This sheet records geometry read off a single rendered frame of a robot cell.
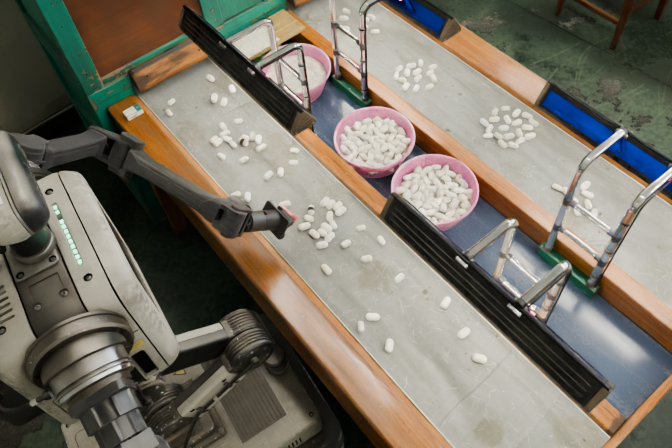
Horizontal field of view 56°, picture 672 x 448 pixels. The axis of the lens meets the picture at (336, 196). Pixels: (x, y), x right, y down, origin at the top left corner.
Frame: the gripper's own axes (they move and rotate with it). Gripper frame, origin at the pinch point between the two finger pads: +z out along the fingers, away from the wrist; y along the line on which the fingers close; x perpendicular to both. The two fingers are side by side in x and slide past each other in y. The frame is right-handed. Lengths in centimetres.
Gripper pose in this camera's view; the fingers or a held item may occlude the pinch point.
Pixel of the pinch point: (295, 218)
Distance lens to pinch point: 182.4
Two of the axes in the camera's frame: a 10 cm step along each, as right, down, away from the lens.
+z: 6.3, -0.2, 7.8
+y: -6.3, -6.0, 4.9
